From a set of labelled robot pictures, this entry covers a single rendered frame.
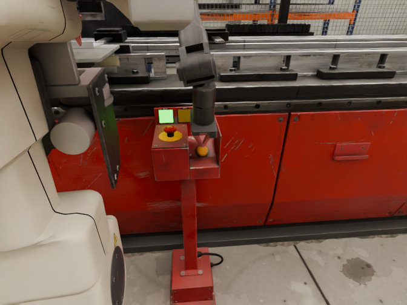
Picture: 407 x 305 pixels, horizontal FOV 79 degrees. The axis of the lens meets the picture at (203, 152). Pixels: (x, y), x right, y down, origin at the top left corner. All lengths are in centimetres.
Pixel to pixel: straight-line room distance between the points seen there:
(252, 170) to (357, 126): 46
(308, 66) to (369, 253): 103
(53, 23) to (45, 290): 30
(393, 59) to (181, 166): 98
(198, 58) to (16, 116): 38
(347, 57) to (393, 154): 48
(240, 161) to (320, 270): 71
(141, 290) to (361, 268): 107
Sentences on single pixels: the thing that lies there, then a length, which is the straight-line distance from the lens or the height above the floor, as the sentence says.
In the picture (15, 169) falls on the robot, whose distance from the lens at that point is 30.
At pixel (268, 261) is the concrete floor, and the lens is 142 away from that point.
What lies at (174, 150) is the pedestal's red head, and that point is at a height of 77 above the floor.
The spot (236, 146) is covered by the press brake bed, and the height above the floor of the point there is 63.
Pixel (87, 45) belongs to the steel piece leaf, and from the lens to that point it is 97.
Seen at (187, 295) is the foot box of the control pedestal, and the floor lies 6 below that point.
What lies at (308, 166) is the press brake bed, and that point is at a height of 51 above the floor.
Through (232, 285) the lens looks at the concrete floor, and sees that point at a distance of 132.
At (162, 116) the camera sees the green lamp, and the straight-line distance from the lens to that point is 84.
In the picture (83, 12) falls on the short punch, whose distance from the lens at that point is 106.
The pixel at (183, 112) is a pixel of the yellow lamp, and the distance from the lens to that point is 83.
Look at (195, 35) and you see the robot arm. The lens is 58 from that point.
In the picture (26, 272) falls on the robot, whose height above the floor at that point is 86.
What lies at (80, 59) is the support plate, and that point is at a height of 100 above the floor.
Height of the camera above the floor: 113
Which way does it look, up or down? 31 degrees down
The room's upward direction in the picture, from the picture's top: straight up
